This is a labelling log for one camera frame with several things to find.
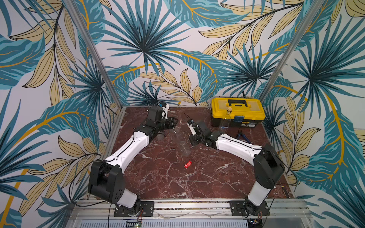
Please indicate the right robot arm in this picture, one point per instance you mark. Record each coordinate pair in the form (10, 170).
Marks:
(268, 167)

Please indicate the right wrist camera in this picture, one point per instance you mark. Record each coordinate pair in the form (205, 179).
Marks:
(192, 126)

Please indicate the glass bottle with cork stopper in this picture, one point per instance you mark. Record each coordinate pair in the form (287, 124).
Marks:
(180, 142)

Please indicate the aluminium front rail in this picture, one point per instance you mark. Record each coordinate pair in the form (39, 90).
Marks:
(195, 213)

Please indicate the blue handled pliers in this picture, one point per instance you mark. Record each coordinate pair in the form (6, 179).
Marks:
(241, 136)

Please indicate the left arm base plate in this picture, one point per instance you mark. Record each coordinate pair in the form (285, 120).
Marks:
(141, 208)

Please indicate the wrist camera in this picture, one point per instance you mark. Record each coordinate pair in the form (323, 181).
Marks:
(165, 108)
(192, 126)

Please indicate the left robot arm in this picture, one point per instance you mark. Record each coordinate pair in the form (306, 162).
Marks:
(106, 179)

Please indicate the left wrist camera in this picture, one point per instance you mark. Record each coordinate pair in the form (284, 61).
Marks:
(165, 108)

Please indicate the yellow and black toolbox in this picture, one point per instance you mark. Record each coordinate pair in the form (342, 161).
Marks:
(245, 112)

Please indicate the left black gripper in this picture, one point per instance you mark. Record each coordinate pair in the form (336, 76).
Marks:
(171, 120)

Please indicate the red bottle label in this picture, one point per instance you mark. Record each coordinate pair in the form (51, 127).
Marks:
(188, 164)

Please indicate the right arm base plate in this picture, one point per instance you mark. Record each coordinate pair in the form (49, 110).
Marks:
(247, 209)

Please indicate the slim glass bottle with cork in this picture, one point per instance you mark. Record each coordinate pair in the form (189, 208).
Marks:
(225, 122)

